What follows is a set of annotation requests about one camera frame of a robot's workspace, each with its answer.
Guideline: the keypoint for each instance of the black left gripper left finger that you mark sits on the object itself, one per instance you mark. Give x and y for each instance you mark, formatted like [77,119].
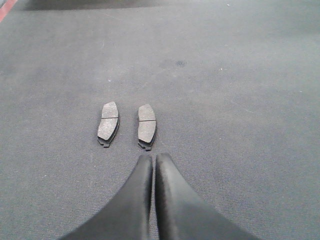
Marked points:
[126,216]

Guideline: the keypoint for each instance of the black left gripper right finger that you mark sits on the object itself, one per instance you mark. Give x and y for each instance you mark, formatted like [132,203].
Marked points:
[182,214]

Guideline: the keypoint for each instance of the brake pad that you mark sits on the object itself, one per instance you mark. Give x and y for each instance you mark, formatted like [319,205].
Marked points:
[109,124]
[147,126]

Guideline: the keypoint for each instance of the dark conveyor belt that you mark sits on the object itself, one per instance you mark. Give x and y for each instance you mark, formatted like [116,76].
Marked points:
[234,84]

